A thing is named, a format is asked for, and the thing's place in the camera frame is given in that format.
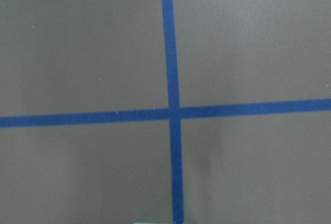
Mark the light blue foam block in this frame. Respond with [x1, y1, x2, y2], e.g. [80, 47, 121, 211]
[133, 221, 177, 224]

